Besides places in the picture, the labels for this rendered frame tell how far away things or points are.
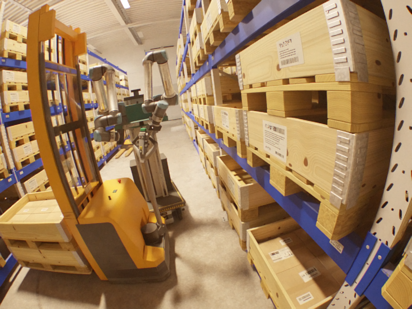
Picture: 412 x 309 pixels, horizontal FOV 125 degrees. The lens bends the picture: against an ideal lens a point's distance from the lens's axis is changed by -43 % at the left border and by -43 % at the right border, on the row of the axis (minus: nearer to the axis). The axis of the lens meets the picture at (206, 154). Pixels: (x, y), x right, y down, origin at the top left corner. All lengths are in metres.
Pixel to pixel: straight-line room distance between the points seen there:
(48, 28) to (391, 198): 1.99
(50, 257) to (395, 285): 2.43
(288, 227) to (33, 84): 2.37
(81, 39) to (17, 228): 2.07
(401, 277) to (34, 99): 1.98
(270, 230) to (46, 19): 2.47
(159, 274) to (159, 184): 1.35
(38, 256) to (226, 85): 2.95
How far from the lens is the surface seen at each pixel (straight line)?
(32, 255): 2.54
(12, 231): 2.50
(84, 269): 2.17
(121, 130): 1.60
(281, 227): 1.66
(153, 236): 2.00
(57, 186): 1.68
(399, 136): 0.50
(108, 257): 1.86
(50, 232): 2.00
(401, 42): 0.50
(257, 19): 1.03
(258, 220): 1.64
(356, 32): 0.53
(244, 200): 1.47
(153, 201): 1.93
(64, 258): 2.19
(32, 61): 1.72
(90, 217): 1.61
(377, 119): 0.59
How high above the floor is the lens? 1.62
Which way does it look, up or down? 17 degrees down
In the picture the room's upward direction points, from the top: 7 degrees counter-clockwise
